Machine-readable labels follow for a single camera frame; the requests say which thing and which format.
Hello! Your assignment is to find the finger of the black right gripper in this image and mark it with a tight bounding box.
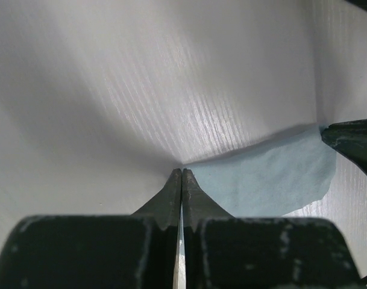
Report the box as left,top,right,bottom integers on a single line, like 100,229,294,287
321,119,367,176

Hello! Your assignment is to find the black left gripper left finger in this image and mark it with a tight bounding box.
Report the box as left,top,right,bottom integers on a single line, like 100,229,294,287
0,169,182,288

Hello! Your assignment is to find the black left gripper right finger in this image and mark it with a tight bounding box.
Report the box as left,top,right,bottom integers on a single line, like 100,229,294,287
182,169,363,288

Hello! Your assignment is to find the light blue cleaning cloth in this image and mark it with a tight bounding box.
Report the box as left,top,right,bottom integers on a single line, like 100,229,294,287
187,125,336,217

